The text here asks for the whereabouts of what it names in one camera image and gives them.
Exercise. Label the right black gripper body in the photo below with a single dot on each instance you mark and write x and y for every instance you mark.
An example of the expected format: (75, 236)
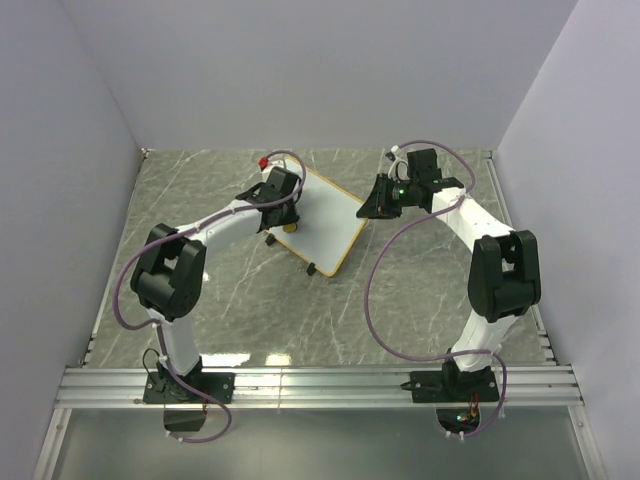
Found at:
(402, 196)

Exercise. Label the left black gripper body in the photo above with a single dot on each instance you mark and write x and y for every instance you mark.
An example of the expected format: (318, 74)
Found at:
(290, 214)

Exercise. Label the yellow framed whiteboard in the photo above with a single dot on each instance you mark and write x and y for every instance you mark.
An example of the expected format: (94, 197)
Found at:
(327, 228)

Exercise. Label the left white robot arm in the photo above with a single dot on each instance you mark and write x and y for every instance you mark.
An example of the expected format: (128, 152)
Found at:
(168, 276)

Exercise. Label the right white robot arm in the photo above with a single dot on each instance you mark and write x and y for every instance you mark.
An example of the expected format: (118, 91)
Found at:
(504, 276)

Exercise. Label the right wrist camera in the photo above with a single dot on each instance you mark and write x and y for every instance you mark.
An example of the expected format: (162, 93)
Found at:
(415, 166)

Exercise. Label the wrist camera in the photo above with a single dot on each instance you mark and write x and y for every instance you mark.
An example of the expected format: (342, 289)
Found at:
(415, 166)
(280, 177)

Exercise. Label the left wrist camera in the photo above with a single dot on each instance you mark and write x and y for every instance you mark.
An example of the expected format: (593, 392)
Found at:
(280, 177)

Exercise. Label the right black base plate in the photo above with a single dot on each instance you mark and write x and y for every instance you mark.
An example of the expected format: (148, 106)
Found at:
(441, 387)

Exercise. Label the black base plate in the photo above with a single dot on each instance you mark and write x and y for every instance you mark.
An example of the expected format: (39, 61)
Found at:
(441, 387)
(162, 388)

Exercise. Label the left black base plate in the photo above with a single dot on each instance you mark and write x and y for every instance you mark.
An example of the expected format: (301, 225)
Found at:
(162, 388)

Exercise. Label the aluminium mounting rail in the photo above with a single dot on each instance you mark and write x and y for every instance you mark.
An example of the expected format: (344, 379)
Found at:
(312, 388)

